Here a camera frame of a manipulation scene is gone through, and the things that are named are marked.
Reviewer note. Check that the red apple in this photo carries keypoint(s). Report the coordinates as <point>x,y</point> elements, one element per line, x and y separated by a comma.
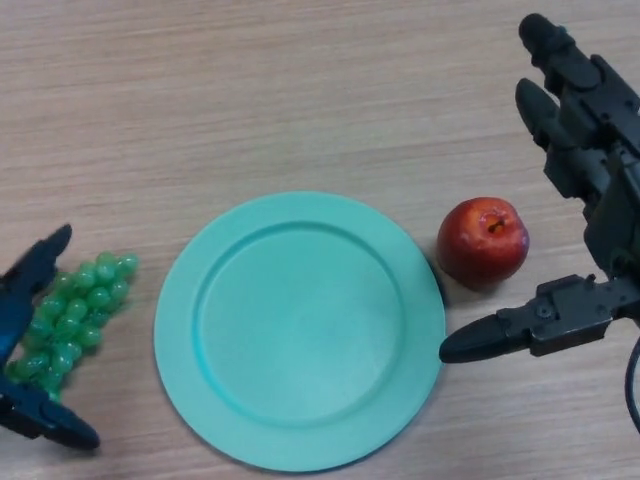
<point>475,250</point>

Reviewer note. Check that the teal round plate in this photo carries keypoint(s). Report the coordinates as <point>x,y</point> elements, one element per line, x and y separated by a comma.
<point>300,340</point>

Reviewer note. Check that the green grape bunch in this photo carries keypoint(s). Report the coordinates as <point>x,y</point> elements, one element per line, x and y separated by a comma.
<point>75,310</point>

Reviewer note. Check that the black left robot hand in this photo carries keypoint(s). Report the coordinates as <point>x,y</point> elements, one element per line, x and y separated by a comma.
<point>20,320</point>

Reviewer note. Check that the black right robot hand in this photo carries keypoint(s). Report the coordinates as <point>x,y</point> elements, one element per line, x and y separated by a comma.
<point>610,175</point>

